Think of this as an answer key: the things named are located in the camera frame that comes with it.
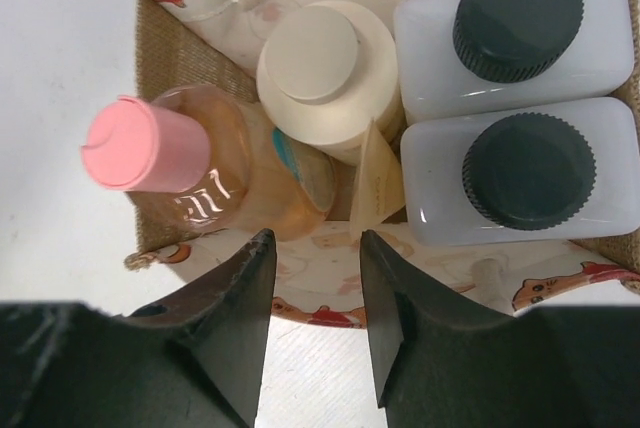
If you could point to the cream round bottle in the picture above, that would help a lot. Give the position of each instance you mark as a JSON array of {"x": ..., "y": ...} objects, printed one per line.
[{"x": 326, "y": 72}]

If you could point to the white bottle black cap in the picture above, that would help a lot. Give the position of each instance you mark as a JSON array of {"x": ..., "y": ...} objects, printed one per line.
[
  {"x": 463, "y": 57},
  {"x": 561, "y": 171}
]

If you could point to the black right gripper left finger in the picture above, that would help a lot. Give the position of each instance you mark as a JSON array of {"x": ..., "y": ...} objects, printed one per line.
[{"x": 194, "y": 358}]

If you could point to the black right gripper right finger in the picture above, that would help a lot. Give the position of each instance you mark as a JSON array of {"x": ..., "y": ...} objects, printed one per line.
[{"x": 442, "y": 360}]

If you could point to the orange bottle pink cap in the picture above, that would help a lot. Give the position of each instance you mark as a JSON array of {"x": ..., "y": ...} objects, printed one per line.
[{"x": 198, "y": 159}]

